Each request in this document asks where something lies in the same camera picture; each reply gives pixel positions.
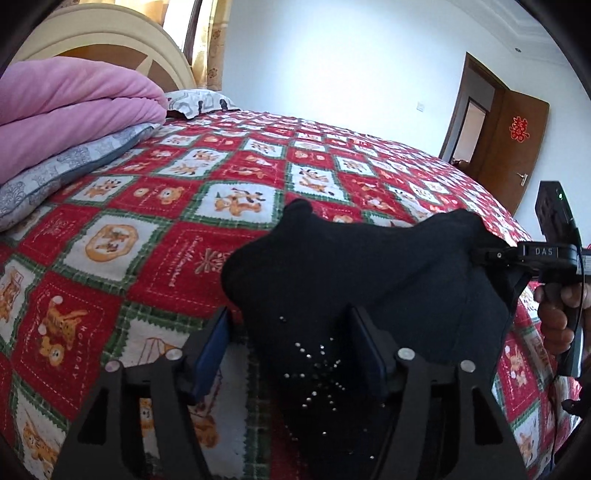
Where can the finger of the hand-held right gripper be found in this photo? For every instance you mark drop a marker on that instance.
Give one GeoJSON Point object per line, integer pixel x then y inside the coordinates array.
{"type": "Point", "coordinates": [496, 256]}

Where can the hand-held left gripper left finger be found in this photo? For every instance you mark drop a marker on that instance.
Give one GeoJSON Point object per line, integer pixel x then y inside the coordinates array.
{"type": "Point", "coordinates": [214, 353]}

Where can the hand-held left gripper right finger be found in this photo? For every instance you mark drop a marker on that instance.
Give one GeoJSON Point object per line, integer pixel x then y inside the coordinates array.
{"type": "Point", "coordinates": [369, 357]}

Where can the black pants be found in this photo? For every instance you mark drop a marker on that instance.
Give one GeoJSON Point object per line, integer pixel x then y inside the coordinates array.
{"type": "Point", "coordinates": [351, 267]}

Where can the person's right hand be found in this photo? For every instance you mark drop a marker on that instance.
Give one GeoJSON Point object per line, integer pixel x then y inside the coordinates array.
{"type": "Point", "coordinates": [554, 318]}

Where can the brown wooden door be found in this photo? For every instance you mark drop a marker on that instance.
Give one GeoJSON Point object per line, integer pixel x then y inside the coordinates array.
{"type": "Point", "coordinates": [503, 157]}

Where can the red paper door decoration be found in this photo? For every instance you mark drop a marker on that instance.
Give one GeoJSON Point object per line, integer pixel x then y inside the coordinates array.
{"type": "Point", "coordinates": [519, 128]}

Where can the red printed bedspread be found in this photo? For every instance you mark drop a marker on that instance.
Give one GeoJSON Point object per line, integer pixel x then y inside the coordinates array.
{"type": "Point", "coordinates": [152, 230]}

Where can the grey patterned pillow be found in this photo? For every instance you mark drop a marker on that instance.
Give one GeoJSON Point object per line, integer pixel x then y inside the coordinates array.
{"type": "Point", "coordinates": [60, 170]}

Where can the white patterned pillow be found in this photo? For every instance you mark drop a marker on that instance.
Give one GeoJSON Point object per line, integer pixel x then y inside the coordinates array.
{"type": "Point", "coordinates": [194, 101]}

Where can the pink folded blanket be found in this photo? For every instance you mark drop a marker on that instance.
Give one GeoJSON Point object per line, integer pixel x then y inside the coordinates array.
{"type": "Point", "coordinates": [69, 110]}

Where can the patterned yellow curtain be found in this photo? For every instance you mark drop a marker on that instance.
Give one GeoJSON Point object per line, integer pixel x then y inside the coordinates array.
{"type": "Point", "coordinates": [212, 46]}

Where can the beige wooden headboard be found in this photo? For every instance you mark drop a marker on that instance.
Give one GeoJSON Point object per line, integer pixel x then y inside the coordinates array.
{"type": "Point", "coordinates": [115, 27]}

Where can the brown door frame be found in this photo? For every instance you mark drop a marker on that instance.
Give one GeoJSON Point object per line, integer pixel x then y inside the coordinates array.
{"type": "Point", "coordinates": [455, 101]}

